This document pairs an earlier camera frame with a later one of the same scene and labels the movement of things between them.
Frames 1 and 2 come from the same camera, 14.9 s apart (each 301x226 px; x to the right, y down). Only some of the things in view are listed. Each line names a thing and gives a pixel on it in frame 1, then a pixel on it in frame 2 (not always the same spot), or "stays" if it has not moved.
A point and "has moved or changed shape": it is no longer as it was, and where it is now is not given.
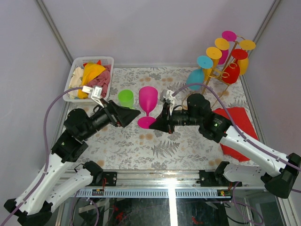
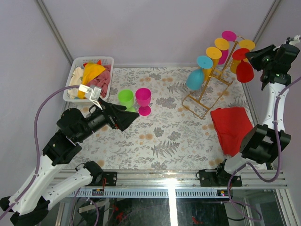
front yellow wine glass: (215, 53) stays
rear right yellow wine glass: (248, 44) stays
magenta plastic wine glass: (147, 96) has moved or changed shape
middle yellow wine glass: (222, 44) stays
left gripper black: (120, 116) stays
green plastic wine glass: (126, 99) stays
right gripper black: (164, 122) -> (255, 56)
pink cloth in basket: (103, 80) stays
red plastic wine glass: (231, 74) -> (244, 70)
